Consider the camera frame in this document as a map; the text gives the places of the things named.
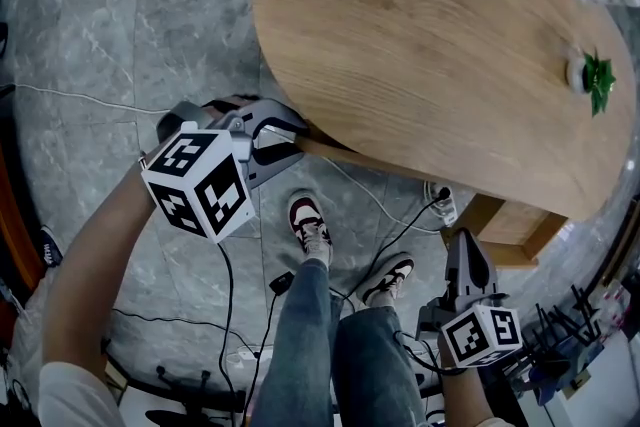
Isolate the person's left leg in jeans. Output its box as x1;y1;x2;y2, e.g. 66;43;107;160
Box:
248;258;342;427

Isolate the person's white sleeve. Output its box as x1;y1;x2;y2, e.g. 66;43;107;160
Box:
37;361;129;427

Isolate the black plug cable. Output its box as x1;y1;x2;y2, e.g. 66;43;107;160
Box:
329;186;452;311

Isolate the person's right sneaker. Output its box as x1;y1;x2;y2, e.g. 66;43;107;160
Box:
355;252;416;307

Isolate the brown wooden furniture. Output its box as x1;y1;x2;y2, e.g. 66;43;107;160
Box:
0;134;47;296

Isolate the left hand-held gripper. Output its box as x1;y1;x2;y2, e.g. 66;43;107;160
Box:
141;98;313;246

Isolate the black metal rack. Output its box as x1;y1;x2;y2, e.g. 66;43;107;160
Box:
499;283;604;399

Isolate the person's left forearm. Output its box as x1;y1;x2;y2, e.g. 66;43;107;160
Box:
41;159;169;396

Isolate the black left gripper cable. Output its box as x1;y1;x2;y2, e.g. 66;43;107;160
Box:
217;240;251;416

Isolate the black power adapter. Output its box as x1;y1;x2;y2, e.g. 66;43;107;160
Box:
268;271;296;297

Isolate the person's sneaker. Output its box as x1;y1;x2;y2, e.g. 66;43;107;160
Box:
286;189;335;267
355;252;416;307

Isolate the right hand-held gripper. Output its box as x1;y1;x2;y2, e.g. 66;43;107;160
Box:
416;228;524;369

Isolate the person's right leg in jeans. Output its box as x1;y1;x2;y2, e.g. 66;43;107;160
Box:
331;304;427;427

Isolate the wooden coffee table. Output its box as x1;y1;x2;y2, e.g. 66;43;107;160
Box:
252;0;639;272

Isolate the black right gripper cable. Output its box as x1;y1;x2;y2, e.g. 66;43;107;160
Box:
392;328;469;377

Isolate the person's left sneaker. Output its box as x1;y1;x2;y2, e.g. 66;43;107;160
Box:
286;189;335;267

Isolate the black chair base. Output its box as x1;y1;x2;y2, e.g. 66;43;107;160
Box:
102;337;261;427

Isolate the white power strip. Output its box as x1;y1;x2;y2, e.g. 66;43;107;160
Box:
423;180;459;225
223;345;275;368

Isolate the small green potted plant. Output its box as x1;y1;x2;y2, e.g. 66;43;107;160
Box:
564;46;618;117

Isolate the person's leg in jeans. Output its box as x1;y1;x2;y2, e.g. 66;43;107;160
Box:
248;258;342;427
331;304;427;427

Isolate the person's right forearm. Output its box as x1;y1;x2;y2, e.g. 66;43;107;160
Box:
438;332;497;427

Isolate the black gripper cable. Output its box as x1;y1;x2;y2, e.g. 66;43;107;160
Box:
392;328;469;377
217;240;251;416

